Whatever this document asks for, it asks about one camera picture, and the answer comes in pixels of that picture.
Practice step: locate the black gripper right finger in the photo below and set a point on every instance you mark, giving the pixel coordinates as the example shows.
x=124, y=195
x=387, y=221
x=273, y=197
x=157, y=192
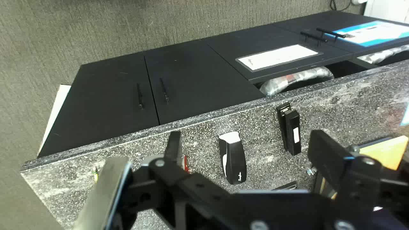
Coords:
x=331, y=161

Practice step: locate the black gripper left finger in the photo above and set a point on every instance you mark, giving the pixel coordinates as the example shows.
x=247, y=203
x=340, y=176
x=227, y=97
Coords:
x=101, y=207

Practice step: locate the black cabinet door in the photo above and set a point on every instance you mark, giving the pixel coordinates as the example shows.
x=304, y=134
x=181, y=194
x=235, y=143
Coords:
x=190, y=78
x=107, y=98

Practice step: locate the black long stapler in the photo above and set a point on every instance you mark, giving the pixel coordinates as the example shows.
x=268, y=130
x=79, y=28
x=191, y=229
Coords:
x=288, y=123

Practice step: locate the black white tape dispenser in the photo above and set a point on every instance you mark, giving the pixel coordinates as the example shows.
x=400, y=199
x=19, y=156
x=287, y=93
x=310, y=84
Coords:
x=232, y=157

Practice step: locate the black pull-out trash drawer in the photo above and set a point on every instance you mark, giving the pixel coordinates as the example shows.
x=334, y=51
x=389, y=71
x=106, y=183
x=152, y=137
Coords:
x=244, y=42

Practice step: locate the white blue drawer label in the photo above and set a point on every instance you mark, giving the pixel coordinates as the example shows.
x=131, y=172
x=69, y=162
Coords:
x=373, y=33

